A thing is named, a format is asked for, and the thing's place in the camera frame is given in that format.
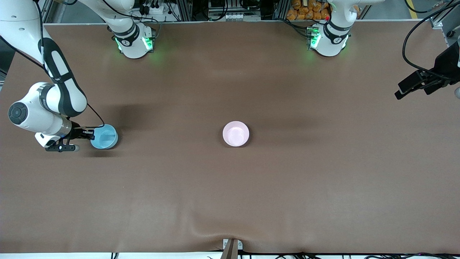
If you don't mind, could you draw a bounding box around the bag of orange items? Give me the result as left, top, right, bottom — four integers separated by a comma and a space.
286, 0, 331, 21

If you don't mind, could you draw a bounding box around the brown table mat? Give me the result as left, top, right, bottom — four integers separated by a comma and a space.
0, 21, 460, 254

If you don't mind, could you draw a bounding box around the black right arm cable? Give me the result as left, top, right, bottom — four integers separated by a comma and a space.
0, 0, 105, 129

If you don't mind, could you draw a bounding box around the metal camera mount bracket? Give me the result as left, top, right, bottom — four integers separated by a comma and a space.
221, 238, 243, 259

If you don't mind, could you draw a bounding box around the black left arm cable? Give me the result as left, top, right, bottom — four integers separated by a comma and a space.
402, 0, 460, 81

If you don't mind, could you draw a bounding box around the pink bowl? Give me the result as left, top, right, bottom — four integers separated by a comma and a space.
222, 121, 250, 147

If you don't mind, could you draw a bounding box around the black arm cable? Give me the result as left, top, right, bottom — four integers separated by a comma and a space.
402, 0, 460, 81
0, 0, 105, 129

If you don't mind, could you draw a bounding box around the light blue bowl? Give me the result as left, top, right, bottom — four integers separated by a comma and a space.
90, 124, 119, 150

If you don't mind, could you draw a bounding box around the aluminium frame profile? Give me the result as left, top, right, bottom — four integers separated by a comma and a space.
40, 0, 60, 24
429, 0, 460, 47

